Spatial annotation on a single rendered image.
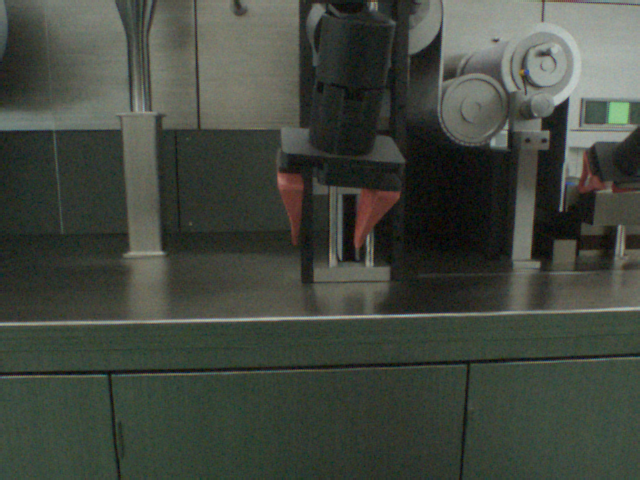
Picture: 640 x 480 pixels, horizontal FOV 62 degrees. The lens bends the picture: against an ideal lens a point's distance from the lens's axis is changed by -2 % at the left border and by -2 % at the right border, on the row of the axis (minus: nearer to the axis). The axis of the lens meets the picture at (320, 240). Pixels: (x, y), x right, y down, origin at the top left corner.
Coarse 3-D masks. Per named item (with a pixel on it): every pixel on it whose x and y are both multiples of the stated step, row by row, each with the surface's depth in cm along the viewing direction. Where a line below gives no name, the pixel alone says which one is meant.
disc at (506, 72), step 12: (540, 24) 93; (552, 24) 93; (516, 36) 93; (564, 36) 94; (576, 48) 94; (504, 60) 94; (576, 60) 95; (504, 72) 94; (576, 72) 95; (504, 84) 95; (564, 96) 96
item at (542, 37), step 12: (528, 36) 93; (540, 36) 93; (552, 36) 93; (516, 48) 93; (528, 48) 93; (564, 48) 94; (516, 60) 94; (516, 72) 94; (516, 84) 95; (528, 84) 94; (564, 84) 95; (552, 96) 95
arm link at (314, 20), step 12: (312, 0) 39; (324, 0) 39; (336, 0) 39; (348, 0) 39; (360, 0) 40; (372, 0) 40; (384, 0) 40; (396, 0) 40; (408, 0) 40; (312, 12) 49; (312, 24) 47; (312, 36) 47
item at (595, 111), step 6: (588, 102) 129; (594, 102) 129; (600, 102) 129; (588, 108) 129; (594, 108) 129; (600, 108) 129; (588, 114) 129; (594, 114) 130; (600, 114) 130; (588, 120) 130; (594, 120) 130; (600, 120) 130
